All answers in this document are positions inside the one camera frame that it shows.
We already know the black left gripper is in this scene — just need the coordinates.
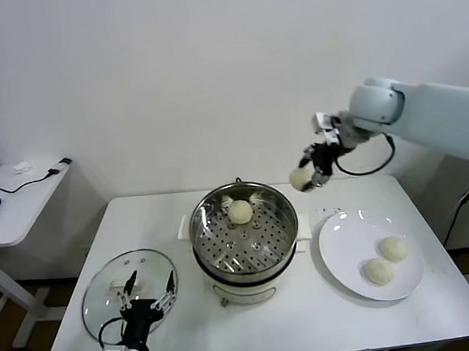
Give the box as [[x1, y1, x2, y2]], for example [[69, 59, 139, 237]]
[[115, 268, 180, 349]]

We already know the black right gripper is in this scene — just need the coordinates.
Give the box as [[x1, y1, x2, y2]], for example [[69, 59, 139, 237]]
[[296, 142, 344, 194]]

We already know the white steamed baozi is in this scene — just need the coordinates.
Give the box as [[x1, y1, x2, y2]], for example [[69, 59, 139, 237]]
[[288, 166, 316, 192], [225, 198, 254, 227], [376, 234, 411, 264], [364, 255, 397, 287]]

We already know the glass pot lid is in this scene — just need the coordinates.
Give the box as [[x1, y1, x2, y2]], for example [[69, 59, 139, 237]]
[[77, 246, 185, 347]]

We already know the perforated steel steamer basket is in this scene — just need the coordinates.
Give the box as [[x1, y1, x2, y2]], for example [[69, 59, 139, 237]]
[[185, 178, 305, 292]]

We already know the white electric cooking pot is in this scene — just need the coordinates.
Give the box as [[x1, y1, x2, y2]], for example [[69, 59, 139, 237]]
[[176, 203, 319, 313]]

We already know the white round plate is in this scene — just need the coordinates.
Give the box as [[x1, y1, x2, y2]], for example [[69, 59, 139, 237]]
[[315, 205, 428, 307]]

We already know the white side table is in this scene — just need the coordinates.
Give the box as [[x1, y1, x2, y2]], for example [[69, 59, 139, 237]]
[[0, 157, 90, 350]]

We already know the silver black adapter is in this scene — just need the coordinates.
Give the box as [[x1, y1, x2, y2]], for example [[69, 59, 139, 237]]
[[45, 156, 75, 179]]

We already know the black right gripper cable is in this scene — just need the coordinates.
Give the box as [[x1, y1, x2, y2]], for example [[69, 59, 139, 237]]
[[332, 132, 398, 179]]

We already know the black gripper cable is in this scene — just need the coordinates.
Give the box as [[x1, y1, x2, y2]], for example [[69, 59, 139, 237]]
[[96, 317, 129, 346], [332, 132, 398, 179]]

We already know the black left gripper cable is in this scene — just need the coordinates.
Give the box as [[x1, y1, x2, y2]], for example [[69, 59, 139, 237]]
[[96, 317, 129, 346]]

